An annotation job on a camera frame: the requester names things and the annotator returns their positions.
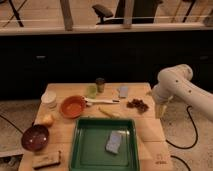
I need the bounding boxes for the bunch of dark grapes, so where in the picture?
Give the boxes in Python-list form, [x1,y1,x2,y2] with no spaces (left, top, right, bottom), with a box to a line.
[127,99,149,113]

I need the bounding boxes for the wooden block eraser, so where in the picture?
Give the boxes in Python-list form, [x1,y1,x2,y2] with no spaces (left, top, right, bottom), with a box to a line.
[32,151,61,169]

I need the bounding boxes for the green plastic tray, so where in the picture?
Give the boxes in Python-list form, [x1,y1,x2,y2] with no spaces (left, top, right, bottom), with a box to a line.
[69,118,140,171]

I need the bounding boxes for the black office chair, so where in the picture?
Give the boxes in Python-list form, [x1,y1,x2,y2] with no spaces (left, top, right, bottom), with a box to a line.
[92,4,113,24]

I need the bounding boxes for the blue sponge in tray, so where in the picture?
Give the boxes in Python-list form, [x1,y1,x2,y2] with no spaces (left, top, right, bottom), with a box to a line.
[105,131,122,154]

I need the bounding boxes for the dark spice jar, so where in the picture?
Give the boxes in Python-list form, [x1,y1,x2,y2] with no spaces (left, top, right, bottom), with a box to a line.
[95,78,105,93]

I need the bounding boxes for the white stacked cups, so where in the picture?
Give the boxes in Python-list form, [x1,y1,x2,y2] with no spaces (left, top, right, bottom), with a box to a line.
[41,91,57,108]

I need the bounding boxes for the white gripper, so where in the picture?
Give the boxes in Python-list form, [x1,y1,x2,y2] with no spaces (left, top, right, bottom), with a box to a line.
[152,87,172,119]

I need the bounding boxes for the dark maroon bowl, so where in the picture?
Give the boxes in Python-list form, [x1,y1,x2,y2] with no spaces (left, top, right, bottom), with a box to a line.
[21,124,49,152]

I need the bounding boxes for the orange red bowl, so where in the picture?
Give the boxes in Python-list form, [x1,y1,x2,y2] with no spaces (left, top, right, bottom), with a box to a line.
[60,96,86,119]

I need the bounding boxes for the yellow banana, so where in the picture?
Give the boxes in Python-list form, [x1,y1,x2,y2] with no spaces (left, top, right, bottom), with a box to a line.
[98,107,120,118]

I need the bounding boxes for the light green cup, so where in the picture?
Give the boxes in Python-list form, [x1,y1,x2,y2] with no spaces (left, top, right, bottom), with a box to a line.
[86,85,97,99]

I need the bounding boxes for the black floor cable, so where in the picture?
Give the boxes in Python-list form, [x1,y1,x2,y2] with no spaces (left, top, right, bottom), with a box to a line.
[165,105,200,150]

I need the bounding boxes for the yellow onion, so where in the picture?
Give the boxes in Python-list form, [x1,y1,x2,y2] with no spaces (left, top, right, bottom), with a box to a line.
[42,114,54,126]

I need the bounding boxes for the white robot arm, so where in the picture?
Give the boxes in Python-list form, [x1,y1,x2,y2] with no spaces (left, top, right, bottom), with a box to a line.
[151,64,213,122]

